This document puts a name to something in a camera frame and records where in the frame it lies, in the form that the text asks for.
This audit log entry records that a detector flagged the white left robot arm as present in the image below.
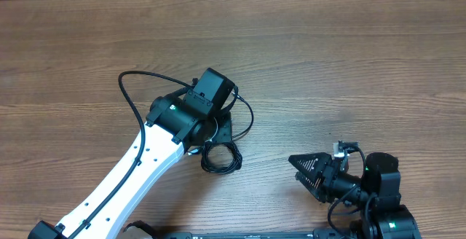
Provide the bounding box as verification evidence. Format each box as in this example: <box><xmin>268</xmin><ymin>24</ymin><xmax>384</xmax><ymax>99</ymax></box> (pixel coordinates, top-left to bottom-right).
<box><xmin>28</xmin><ymin>68</ymin><xmax>238</xmax><ymax>239</ymax></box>

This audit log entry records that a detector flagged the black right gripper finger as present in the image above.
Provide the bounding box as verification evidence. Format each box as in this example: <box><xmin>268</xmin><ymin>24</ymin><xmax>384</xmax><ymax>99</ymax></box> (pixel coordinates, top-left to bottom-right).
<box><xmin>288</xmin><ymin>152</ymin><xmax>332</xmax><ymax>175</ymax></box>
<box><xmin>295</xmin><ymin>172</ymin><xmax>327</xmax><ymax>202</ymax></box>

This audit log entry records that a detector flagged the black USB cable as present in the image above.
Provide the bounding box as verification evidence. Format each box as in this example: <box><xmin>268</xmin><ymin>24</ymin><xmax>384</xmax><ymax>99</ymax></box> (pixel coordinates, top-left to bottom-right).
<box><xmin>187</xmin><ymin>89</ymin><xmax>255</xmax><ymax>175</ymax></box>

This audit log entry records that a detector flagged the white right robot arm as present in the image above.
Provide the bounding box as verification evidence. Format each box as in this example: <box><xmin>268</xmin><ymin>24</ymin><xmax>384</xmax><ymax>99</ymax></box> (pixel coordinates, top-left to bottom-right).
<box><xmin>288</xmin><ymin>152</ymin><xmax>422</xmax><ymax>239</ymax></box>

